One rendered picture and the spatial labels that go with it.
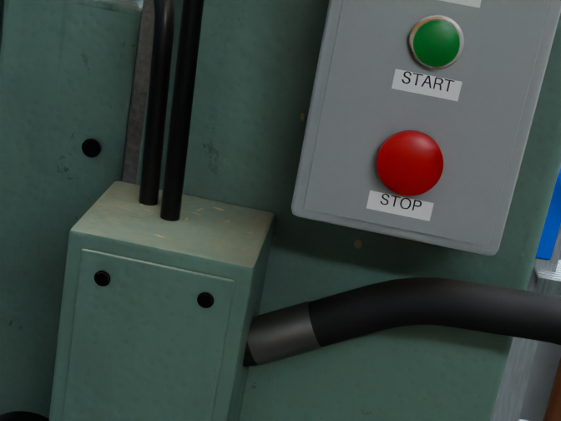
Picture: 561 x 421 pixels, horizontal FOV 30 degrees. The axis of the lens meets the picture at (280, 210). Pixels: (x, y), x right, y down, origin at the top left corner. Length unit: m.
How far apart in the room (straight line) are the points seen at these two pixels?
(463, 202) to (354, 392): 0.16
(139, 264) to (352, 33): 0.14
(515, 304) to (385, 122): 0.12
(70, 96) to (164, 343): 0.17
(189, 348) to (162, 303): 0.03
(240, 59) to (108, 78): 0.09
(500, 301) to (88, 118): 0.25
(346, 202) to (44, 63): 0.21
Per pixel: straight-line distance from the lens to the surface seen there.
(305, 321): 0.53
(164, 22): 0.52
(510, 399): 1.53
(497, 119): 0.48
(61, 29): 0.61
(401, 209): 0.49
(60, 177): 0.63
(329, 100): 0.48
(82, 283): 0.51
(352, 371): 0.59
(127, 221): 0.52
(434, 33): 0.46
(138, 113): 0.60
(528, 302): 0.53
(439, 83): 0.47
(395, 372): 0.59
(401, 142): 0.47
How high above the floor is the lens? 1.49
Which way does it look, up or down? 20 degrees down
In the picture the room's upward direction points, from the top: 10 degrees clockwise
